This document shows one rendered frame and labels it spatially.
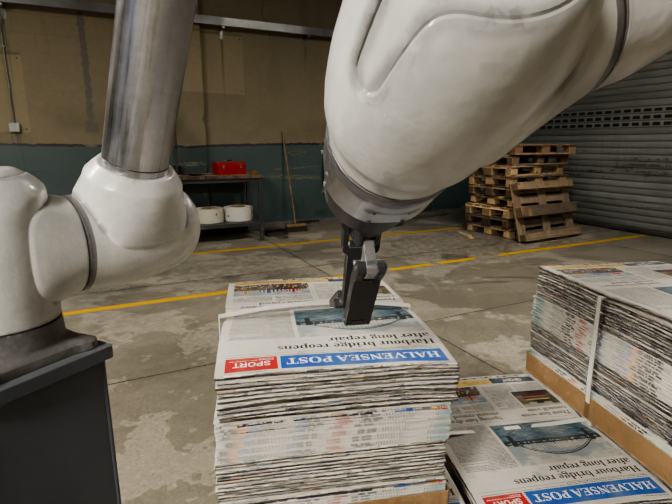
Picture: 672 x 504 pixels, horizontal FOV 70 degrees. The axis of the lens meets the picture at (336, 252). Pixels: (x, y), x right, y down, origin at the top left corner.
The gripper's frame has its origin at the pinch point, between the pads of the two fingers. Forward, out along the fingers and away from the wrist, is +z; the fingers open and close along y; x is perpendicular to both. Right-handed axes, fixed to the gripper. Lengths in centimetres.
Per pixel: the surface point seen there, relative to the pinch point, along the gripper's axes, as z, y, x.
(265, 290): 28.4, 0.2, -8.6
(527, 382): 42, 19, 44
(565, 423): 29, 26, 43
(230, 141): 590, -318, -51
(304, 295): 25.5, 1.8, -2.3
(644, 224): 548, -162, 547
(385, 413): 5.4, 19.6, 4.9
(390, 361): 2.9, 13.7, 5.5
